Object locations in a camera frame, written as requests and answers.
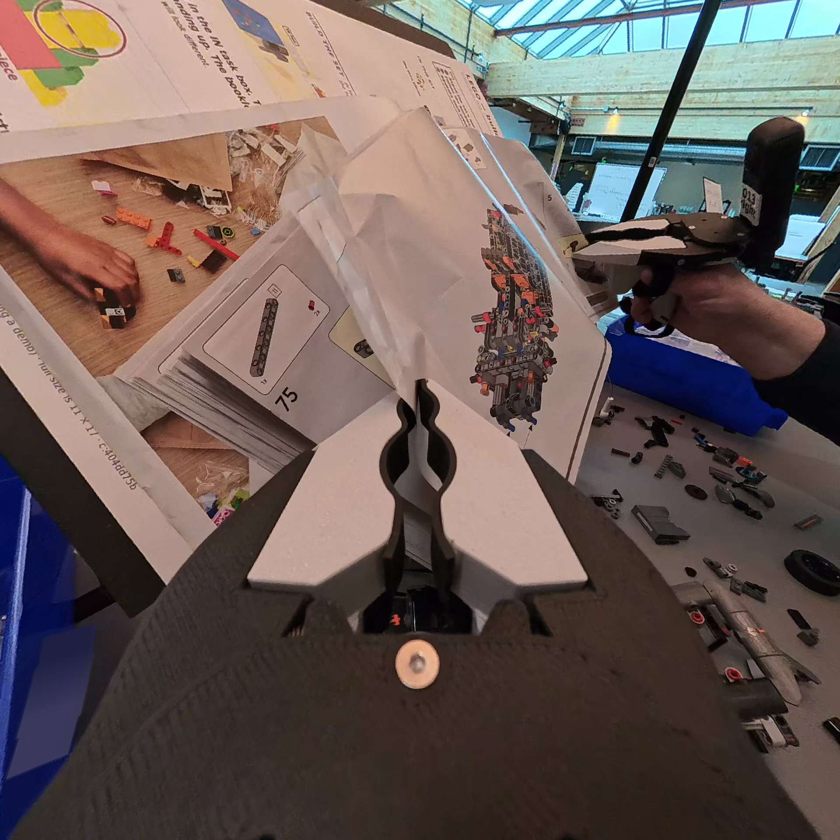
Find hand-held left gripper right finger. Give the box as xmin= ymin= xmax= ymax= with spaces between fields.
xmin=419 ymin=378 xmax=590 ymax=633

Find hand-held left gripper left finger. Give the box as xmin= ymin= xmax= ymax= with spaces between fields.
xmin=247 ymin=378 xmax=420 ymax=632

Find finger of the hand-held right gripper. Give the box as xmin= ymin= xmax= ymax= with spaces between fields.
xmin=584 ymin=218 xmax=687 ymax=247
xmin=572 ymin=239 xmax=683 ymax=265

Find lego instruction booklet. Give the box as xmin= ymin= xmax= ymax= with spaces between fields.
xmin=115 ymin=95 xmax=614 ymax=572

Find person's right forearm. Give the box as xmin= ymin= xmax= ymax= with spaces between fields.
xmin=755 ymin=318 xmax=840 ymax=447

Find dark grey lego panel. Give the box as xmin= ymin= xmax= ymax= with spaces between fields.
xmin=631 ymin=504 xmax=691 ymax=546

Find scattered small lego parts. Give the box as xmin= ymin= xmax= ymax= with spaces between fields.
xmin=587 ymin=397 xmax=840 ymax=756

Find grey lego model assembly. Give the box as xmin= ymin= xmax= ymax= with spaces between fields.
xmin=672 ymin=577 xmax=821 ymax=752

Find black lego tyre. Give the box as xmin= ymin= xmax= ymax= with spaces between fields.
xmin=784 ymin=550 xmax=840 ymax=597

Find person's right hand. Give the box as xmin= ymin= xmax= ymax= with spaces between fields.
xmin=676 ymin=266 xmax=826 ymax=382

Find white board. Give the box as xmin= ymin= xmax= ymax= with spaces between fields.
xmin=583 ymin=164 xmax=668 ymax=223

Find blue plastic bin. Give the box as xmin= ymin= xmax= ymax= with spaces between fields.
xmin=604 ymin=314 xmax=788 ymax=435
xmin=0 ymin=453 xmax=142 ymax=788

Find black tripod pole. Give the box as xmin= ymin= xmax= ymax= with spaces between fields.
xmin=620 ymin=0 xmax=723 ymax=223

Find printed instruction poster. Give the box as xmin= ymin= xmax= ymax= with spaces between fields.
xmin=0 ymin=0 xmax=500 ymax=565

